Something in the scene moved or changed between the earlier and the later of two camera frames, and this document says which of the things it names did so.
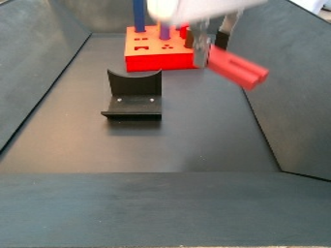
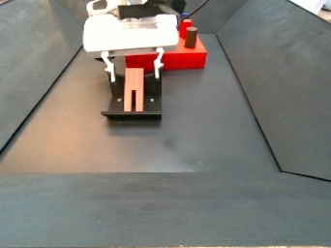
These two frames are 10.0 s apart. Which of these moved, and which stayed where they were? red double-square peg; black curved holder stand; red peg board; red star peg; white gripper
Moved: white gripper; red double-square peg
Stayed: black curved holder stand; red peg board; red star peg
